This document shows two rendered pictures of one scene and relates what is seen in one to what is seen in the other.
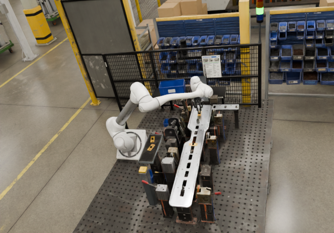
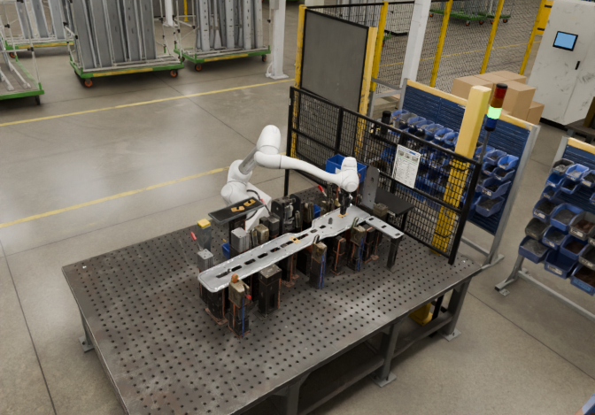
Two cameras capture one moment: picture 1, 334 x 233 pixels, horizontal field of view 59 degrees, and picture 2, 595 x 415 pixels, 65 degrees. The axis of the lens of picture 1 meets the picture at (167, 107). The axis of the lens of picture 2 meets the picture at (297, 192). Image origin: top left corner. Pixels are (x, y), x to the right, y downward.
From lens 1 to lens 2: 1.30 m
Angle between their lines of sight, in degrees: 22
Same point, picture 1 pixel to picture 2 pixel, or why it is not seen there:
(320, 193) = not seen: outside the picture
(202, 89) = (343, 176)
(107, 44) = (331, 87)
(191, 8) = (507, 99)
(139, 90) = (266, 135)
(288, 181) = (424, 393)
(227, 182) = (303, 313)
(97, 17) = (334, 45)
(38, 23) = not seen: hidden behind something
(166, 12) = (464, 88)
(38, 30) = not seen: hidden behind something
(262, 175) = (352, 334)
